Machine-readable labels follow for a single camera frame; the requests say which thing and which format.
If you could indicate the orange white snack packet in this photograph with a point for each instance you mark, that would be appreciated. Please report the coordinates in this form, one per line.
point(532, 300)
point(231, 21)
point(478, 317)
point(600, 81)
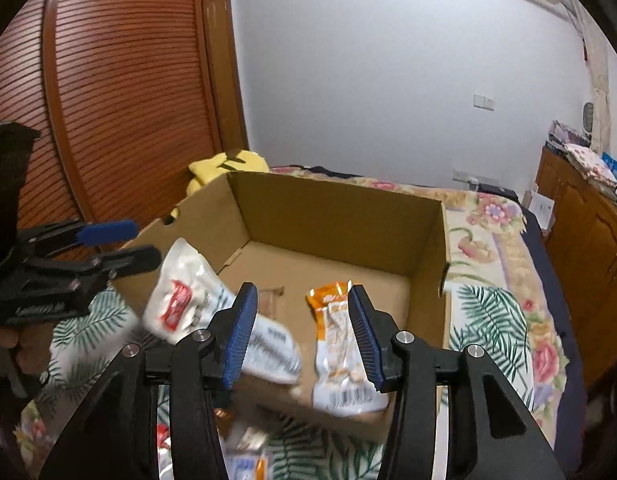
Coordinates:
point(342, 387)

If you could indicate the white wall switch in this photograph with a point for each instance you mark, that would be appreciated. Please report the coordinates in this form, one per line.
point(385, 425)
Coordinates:
point(483, 102)

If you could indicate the wooden louvered wardrobe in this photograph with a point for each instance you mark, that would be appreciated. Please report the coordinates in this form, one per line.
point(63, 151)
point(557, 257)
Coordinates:
point(124, 95)

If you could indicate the white red snack packet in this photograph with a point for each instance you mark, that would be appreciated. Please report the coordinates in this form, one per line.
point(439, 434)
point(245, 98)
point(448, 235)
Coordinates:
point(187, 295)

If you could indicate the beige curtain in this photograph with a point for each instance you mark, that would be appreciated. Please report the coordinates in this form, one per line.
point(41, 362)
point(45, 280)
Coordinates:
point(597, 61)

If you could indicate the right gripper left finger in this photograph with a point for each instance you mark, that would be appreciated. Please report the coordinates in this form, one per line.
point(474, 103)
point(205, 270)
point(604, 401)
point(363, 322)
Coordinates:
point(112, 434)

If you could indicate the palm leaf bed sheet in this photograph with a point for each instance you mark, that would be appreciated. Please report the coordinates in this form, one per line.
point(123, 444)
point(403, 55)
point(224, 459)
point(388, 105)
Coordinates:
point(495, 279)

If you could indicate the brown cardboard box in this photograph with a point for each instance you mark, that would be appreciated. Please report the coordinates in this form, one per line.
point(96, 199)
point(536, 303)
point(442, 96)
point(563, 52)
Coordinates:
point(275, 230)

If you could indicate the person left hand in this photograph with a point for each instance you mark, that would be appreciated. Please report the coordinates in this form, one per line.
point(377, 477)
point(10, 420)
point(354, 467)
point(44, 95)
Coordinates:
point(32, 343)

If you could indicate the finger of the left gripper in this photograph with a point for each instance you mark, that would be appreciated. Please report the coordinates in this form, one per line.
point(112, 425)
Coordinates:
point(118, 264)
point(83, 234)

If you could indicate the yellow pikachu plush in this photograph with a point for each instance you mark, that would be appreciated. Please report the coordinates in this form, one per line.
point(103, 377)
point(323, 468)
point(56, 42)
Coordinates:
point(206, 170)

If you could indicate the folded floral cloth stack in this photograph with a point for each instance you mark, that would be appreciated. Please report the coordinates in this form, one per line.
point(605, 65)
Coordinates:
point(571, 145)

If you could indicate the wooden sideboard cabinet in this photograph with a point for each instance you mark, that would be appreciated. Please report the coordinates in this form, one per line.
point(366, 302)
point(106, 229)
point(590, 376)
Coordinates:
point(582, 246)

